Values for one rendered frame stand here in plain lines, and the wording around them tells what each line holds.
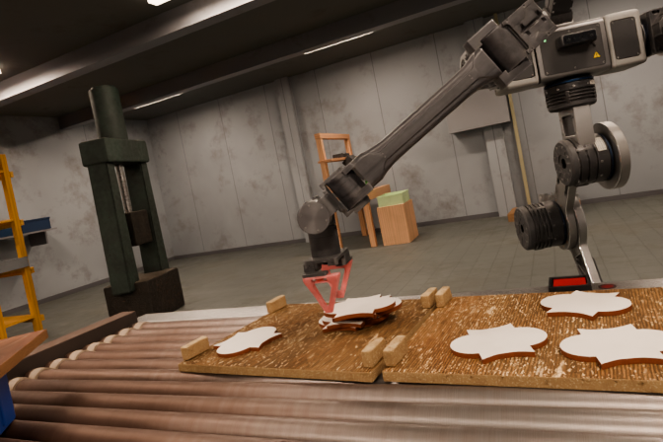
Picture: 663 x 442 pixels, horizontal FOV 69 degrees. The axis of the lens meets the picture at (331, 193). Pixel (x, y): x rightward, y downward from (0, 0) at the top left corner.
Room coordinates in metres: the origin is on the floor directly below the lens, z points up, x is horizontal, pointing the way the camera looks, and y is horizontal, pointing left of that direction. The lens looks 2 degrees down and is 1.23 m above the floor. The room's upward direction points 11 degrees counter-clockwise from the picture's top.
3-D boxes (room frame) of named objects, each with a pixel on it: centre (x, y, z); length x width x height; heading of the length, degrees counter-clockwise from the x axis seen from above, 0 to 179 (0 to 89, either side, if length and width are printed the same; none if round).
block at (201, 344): (0.93, 0.32, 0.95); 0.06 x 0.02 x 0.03; 150
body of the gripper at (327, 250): (0.92, 0.03, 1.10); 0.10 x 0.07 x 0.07; 166
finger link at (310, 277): (0.89, 0.04, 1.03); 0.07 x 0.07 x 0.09; 76
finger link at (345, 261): (0.96, 0.02, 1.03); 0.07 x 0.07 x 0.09; 76
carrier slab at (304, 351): (0.95, 0.08, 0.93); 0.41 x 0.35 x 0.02; 60
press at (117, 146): (5.72, 2.39, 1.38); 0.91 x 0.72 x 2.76; 153
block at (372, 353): (0.74, -0.02, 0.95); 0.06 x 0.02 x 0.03; 150
